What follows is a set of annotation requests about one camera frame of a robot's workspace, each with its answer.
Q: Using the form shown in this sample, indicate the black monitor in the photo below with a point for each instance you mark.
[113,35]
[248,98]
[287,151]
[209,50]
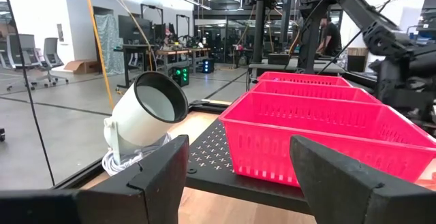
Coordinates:
[134,30]

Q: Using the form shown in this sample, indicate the black caster wheel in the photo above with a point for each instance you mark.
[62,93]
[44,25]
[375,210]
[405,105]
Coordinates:
[2,135]

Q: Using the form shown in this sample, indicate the computer with blue lights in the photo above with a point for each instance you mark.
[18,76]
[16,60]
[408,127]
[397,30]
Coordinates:
[207,65]

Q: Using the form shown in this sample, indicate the black desk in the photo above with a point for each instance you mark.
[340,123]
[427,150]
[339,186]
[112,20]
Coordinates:
[127,48]

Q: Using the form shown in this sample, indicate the white round spot lamp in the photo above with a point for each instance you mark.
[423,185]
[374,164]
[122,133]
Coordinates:
[136,122]

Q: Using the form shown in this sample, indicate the computer with green lights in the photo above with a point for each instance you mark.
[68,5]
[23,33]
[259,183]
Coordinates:
[181,76]

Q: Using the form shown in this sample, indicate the person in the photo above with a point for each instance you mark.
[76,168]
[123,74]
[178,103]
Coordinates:
[330,36]

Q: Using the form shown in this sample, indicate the black perforated metal riser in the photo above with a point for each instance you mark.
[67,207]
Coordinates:
[211,156]

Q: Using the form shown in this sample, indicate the red plastic slotted basket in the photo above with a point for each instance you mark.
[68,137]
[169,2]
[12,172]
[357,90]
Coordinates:
[306,88]
[299,76]
[272,149]

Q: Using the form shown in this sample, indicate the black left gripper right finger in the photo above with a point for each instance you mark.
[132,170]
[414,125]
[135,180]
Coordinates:
[340,196]

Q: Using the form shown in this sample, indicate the black table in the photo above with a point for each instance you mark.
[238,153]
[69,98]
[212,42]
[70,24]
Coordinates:
[286,66]

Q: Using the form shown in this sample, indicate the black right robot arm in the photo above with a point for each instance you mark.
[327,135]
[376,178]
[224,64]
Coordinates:
[357,9]

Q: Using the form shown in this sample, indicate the grey fabric cover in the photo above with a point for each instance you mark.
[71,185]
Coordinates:
[109,43]

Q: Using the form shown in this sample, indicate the wooden box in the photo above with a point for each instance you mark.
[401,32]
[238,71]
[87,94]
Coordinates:
[357,59]

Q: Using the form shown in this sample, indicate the brown cardboard box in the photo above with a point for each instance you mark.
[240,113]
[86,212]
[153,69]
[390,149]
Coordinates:
[80,66]

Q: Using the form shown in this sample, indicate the wooden top workbench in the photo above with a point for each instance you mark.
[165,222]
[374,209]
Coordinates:
[180,51]

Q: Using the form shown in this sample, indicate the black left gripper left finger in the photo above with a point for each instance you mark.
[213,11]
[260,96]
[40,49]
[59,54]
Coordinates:
[153,190]

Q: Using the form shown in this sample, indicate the grey office chair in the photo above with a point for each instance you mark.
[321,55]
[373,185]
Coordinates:
[51,55]
[20,52]

